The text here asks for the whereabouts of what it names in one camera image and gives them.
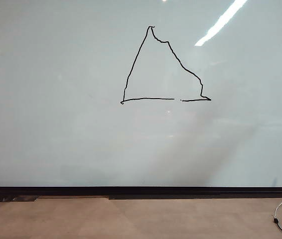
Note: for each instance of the white whiteboard with black frame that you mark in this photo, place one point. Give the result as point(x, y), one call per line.
point(56, 112)

